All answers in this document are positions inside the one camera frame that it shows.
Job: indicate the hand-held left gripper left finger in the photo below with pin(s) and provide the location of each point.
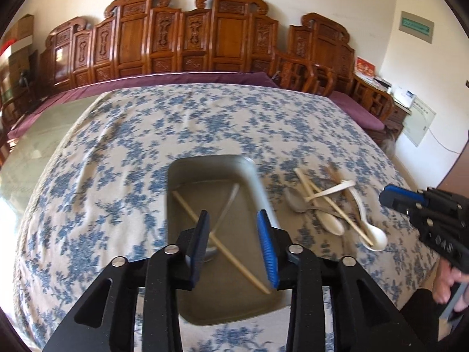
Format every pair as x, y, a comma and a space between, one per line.
199, 244

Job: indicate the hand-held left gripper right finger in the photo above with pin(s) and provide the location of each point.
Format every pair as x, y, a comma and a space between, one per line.
265, 242

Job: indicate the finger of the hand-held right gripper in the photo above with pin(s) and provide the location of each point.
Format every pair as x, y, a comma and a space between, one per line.
401, 194
419, 218

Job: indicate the wooden chopstick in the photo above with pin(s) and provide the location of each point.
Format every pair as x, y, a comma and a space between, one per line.
304, 178
238, 260

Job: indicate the metal spoon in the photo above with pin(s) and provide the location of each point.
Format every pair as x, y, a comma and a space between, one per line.
227, 209
296, 202

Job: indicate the white ceramic spoon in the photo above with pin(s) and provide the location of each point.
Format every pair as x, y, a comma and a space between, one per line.
377, 240

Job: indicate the grey metal tray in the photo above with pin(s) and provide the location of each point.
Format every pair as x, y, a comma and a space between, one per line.
220, 300

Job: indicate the white plastic spoon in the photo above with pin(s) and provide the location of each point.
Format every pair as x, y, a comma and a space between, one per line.
337, 189
333, 225

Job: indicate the person's right hand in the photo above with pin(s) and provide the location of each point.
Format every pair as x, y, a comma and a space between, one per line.
445, 282

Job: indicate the pale plastic bag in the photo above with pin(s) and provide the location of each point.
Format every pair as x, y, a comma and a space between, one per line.
389, 143

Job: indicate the brown wooden door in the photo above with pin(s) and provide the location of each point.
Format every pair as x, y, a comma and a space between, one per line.
458, 168

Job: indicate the wooden side table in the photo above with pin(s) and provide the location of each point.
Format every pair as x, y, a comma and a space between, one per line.
397, 121

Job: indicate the white box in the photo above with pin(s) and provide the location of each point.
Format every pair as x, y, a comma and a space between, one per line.
403, 96

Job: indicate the blue floral tablecloth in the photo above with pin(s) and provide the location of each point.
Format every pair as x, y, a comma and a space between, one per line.
128, 154

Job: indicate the red card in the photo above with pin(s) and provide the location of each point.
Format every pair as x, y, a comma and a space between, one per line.
365, 66

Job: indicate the wooden chair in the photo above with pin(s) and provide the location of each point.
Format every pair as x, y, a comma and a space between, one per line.
300, 73

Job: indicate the wooden bench purple cushion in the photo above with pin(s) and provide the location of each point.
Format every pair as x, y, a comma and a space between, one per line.
322, 40

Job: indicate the carved wooden panel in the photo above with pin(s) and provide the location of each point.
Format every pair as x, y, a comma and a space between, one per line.
69, 55
132, 40
231, 36

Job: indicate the cardboard box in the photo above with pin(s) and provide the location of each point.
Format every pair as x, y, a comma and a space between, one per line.
22, 27
16, 60

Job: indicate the white wall panel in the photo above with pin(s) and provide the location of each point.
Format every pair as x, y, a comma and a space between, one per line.
421, 121

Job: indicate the green wall sign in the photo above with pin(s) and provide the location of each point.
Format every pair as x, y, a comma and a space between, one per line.
417, 26

